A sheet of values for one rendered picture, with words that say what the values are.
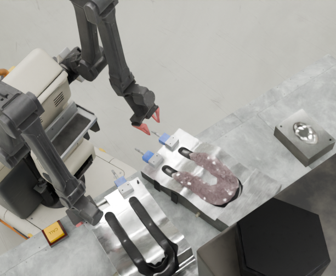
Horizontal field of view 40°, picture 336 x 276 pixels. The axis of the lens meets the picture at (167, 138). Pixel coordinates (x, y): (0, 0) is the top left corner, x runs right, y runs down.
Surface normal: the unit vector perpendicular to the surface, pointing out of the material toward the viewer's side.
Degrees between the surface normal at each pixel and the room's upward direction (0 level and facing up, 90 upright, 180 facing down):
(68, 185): 79
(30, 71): 42
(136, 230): 1
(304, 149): 0
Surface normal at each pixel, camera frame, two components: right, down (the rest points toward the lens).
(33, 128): 0.79, 0.33
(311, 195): -0.08, -0.54
